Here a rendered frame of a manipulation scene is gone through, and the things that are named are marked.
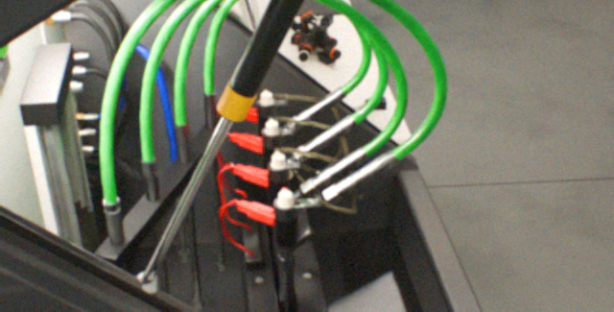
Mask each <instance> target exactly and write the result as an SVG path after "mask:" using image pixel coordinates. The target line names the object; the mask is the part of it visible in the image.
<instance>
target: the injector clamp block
mask: <svg viewBox="0 0 614 312"><path fill-rule="evenodd" d="M251 186H252V194H253V200H254V202H255V203H258V204H261V205H263V198H262V192H261V185H259V184H257V183H253V181H252V182H251ZM300 188H301V186H300V181H299V179H298V178H297V177H296V175H295V174H293V176H292V177H291V178H290V192H291V193H293V192H296V190H298V189H300ZM237 216H238V223H240V224H242V223H241V213H240V210H239V209H238V205H237ZM257 225H258V232H259V239H260V248H261V254H262V267H263V268H262V269H258V270H247V269H246V260H245V251H244V250H242V249H241V256H242V270H243V289H244V303H245V312H280V291H277V290H276V287H275V280H273V260H271V254H270V247H269V239H268V233H267V226H266V224H265V223H262V221H260V220H257ZM238 227H239V236H240V246H242V247H243V246H244V241H243V233H242V226H241V225H238ZM307 227H309V224H308V218H307V213H306V209H305V208H300V209H299V210H298V211H297V232H299V231H303V230H304V229H306V228H307ZM293 253H294V254H295V312H328V310H327V305H326V300H325V295H324V292H323V287H322V283H321V277H320V273H319V264H318V260H317V255H316V251H315V246H314V241H312V238H310V239H309V240H307V241H306V243H305V244H304V245H303V246H301V247H300V248H298V249H296V250H295V251H294V252H293Z"/></svg>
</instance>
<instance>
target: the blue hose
mask: <svg viewBox="0 0 614 312"><path fill-rule="evenodd" d="M134 51H136V52H138V53H140V54H141V55H142V56H143V57H144V58H146V60H148V59H149V56H150V53H151V52H150V51H149V50H148V49H147V48H146V47H144V46H143V45H141V44H138V46H136V48H135V49H134ZM155 79H156V84H157V87H159V91H160V96H161V100H162V106H163V110H164V116H165V121H166V128H167V133H168V138H169V145H170V153H171V164H172V161H173V160H174V159H175V158H176V157H177V145H176V139H175V136H176V135H175V126H174V119H173V114H172V109H171V104H170V98H169V93H168V89H167V85H166V81H165V77H164V74H163V71H162V69H161V66H159V70H158V72H157V74H156V78H155ZM122 87H123V88H124V89H125V90H126V91H127V69H126V72H125V75H124V78H123V85H122ZM125 104H126V101H125V99H124V98H123V96H122V95H121V103H120V110H119V113H120V112H121V111H122V110H123V109H124V107H125ZM97 121H102V113H97Z"/></svg>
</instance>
